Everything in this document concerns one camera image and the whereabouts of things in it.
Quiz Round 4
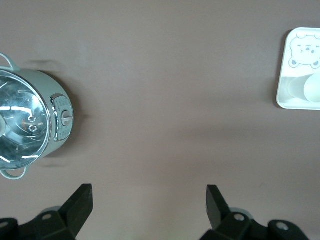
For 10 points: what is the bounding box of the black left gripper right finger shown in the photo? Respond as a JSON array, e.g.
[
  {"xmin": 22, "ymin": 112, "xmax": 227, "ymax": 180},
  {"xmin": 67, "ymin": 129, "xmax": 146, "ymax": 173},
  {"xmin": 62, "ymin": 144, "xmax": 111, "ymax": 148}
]
[{"xmin": 201, "ymin": 184, "xmax": 310, "ymax": 240}]

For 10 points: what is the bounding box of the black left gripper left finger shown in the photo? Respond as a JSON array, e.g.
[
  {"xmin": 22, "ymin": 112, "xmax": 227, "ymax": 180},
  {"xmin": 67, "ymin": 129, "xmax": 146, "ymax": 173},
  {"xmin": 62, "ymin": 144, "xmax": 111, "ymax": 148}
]
[{"xmin": 0, "ymin": 183, "xmax": 94, "ymax": 240}]

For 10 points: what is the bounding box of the white paper cup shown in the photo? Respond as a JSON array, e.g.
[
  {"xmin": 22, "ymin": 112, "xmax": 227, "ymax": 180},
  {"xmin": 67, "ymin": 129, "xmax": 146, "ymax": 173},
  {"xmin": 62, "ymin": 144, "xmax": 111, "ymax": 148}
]
[{"xmin": 287, "ymin": 73, "xmax": 320, "ymax": 104}]

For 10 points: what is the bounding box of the cream bear print tray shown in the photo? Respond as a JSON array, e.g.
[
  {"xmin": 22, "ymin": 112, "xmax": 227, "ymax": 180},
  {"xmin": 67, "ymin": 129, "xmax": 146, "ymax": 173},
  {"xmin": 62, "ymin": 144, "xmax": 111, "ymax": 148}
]
[{"xmin": 275, "ymin": 27, "xmax": 320, "ymax": 111}]

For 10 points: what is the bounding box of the glass pot lid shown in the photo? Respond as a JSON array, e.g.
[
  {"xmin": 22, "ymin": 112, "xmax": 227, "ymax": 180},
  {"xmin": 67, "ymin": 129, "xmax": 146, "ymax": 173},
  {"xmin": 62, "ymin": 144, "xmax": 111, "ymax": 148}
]
[{"xmin": 0, "ymin": 68, "xmax": 52, "ymax": 171}]

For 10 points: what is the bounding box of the gray electric cooking pot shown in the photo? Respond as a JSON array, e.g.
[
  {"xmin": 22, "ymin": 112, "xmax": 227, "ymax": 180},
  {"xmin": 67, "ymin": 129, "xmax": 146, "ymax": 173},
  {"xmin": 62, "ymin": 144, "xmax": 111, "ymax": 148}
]
[{"xmin": 0, "ymin": 52, "xmax": 76, "ymax": 182}]

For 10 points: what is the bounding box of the brown table cover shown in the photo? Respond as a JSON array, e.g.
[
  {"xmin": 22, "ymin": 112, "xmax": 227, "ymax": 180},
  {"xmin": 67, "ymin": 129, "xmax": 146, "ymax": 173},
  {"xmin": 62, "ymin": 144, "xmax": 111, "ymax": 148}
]
[{"xmin": 0, "ymin": 0, "xmax": 320, "ymax": 240}]

